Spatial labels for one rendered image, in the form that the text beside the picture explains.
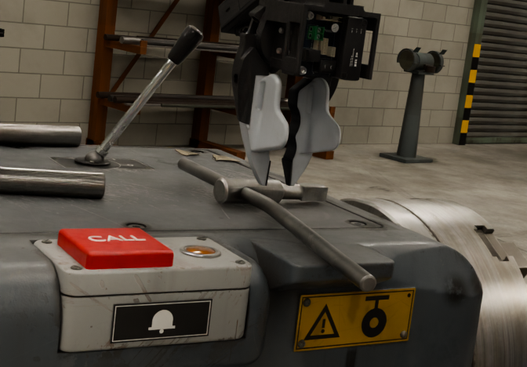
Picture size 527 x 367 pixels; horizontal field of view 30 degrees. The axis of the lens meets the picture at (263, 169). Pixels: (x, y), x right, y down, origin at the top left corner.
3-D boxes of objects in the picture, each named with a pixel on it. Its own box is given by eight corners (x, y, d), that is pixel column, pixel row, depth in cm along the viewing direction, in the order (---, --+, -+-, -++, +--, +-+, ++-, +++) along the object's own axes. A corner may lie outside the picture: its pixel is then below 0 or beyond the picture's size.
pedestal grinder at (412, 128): (404, 164, 966) (421, 48, 947) (376, 156, 993) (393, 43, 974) (434, 163, 997) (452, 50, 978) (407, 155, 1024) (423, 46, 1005)
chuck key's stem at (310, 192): (314, 200, 92) (210, 199, 85) (318, 177, 92) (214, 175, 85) (328, 207, 90) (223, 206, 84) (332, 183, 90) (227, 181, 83)
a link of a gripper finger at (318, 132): (317, 198, 79) (324, 84, 77) (279, 182, 84) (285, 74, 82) (349, 195, 80) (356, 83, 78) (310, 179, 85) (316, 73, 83)
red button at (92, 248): (85, 283, 61) (88, 252, 61) (55, 256, 66) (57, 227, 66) (172, 279, 64) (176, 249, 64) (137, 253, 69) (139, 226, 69)
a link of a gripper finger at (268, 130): (260, 194, 76) (285, 78, 75) (225, 178, 81) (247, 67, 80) (294, 198, 78) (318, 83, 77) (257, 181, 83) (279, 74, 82)
